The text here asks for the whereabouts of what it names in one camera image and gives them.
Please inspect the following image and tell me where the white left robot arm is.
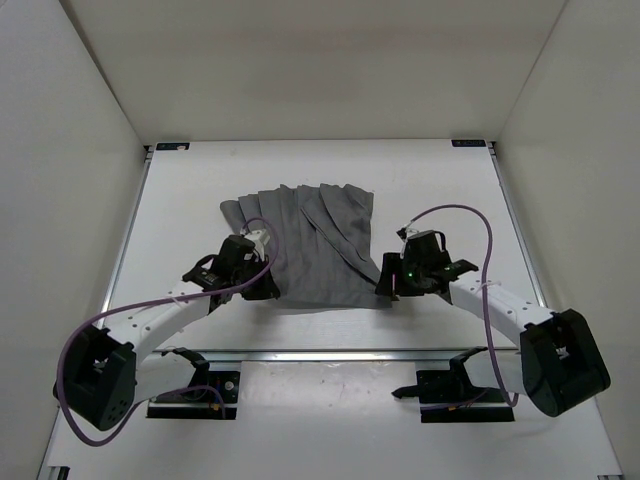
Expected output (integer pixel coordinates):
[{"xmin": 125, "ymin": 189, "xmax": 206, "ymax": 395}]
[{"xmin": 53, "ymin": 229, "xmax": 280, "ymax": 431}]

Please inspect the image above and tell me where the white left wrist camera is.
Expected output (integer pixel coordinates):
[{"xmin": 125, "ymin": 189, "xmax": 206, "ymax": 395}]
[{"xmin": 242, "ymin": 229, "xmax": 271, "ymax": 261}]

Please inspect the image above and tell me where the right blue label sticker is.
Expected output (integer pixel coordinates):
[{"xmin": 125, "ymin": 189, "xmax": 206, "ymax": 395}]
[{"xmin": 451, "ymin": 139, "xmax": 487, "ymax": 148}]

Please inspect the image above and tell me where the grey pleated skirt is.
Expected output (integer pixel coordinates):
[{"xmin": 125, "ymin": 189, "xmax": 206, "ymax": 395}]
[{"xmin": 220, "ymin": 184, "xmax": 391, "ymax": 310}]

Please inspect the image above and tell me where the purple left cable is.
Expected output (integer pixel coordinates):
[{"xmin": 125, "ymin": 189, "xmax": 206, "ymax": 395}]
[{"xmin": 55, "ymin": 217, "xmax": 281, "ymax": 446}]

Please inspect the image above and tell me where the left blue label sticker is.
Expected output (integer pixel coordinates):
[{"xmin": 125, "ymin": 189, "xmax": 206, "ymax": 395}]
[{"xmin": 155, "ymin": 142, "xmax": 190, "ymax": 151}]

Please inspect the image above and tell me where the aluminium table rail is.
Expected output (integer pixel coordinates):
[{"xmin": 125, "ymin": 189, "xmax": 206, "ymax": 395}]
[{"xmin": 149, "ymin": 349, "xmax": 524, "ymax": 363}]

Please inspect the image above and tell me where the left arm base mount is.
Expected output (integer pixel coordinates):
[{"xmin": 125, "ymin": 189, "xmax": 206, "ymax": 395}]
[{"xmin": 146, "ymin": 348, "xmax": 241, "ymax": 421}]

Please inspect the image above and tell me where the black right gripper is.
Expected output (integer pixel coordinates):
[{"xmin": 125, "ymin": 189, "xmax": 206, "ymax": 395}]
[{"xmin": 376, "ymin": 253, "xmax": 428, "ymax": 297}]

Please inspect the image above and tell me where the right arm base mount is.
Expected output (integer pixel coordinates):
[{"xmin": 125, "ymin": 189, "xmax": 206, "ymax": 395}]
[{"xmin": 391, "ymin": 347, "xmax": 515, "ymax": 424}]

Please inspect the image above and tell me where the blue label sticker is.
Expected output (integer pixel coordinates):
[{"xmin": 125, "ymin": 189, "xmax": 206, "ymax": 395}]
[
  {"xmin": 451, "ymin": 139, "xmax": 487, "ymax": 148},
  {"xmin": 155, "ymin": 142, "xmax": 190, "ymax": 151}
]

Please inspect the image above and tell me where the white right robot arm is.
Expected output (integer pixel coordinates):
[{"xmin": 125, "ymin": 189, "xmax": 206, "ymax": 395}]
[{"xmin": 375, "ymin": 230, "xmax": 611, "ymax": 417}]

